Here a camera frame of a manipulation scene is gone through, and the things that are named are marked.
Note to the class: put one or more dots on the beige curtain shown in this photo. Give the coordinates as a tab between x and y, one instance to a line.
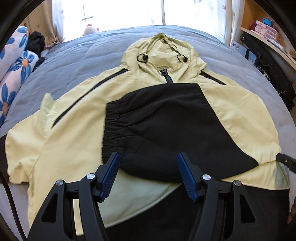
47	18

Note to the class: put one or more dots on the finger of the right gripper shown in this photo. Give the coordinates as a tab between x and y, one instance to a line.
288	161

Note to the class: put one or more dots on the pink plush toy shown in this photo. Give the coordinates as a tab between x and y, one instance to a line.
90	30

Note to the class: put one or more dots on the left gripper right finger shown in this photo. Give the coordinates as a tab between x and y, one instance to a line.
225	210

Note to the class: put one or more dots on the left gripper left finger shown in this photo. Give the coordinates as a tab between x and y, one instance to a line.
55	219

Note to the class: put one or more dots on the wooden shelf desk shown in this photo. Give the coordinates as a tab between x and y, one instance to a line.
283	52

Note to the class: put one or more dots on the black white patterned cloth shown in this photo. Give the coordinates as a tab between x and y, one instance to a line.
279	81

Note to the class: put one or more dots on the blue floral folded quilt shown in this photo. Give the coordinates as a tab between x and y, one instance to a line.
17	64

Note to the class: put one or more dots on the black clothing pile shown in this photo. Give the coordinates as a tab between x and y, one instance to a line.
36	44

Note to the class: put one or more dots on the yellow black hooded jacket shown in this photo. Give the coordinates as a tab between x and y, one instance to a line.
159	102

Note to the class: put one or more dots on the person right hand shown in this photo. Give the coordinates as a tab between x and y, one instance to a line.
292	212

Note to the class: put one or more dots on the white floral curtain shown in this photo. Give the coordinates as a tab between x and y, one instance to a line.
221	19

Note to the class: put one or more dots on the grey bed blanket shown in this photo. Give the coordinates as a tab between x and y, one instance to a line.
70	63

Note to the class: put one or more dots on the white labelled box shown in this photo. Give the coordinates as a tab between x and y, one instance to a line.
245	52

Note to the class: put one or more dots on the pink storage boxes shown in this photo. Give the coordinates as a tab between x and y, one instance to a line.
267	31

